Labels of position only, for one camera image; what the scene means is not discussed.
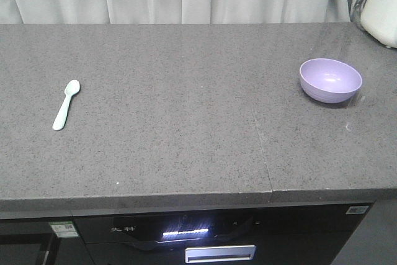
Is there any purple bowl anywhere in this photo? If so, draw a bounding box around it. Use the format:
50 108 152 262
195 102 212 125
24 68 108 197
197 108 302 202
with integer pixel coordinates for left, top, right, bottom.
300 58 362 104

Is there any mint green spoon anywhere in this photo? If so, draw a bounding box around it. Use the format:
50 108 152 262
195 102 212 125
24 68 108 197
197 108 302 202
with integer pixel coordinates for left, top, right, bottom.
52 79 80 131

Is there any black disinfection cabinet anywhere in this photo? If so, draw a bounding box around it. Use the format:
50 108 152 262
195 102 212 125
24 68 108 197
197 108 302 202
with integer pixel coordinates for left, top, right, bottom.
74 202 371 264

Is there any black built-in dishwasher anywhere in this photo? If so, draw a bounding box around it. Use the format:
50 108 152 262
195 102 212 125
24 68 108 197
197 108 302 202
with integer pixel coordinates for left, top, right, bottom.
1 217 94 264

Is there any grey cabinet door right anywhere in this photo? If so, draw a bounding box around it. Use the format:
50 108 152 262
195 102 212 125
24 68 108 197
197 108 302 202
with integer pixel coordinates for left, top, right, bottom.
332 200 396 264

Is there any upper silver drawer handle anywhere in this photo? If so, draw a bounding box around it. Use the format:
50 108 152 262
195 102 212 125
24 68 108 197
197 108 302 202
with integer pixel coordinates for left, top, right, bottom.
185 245 256 264

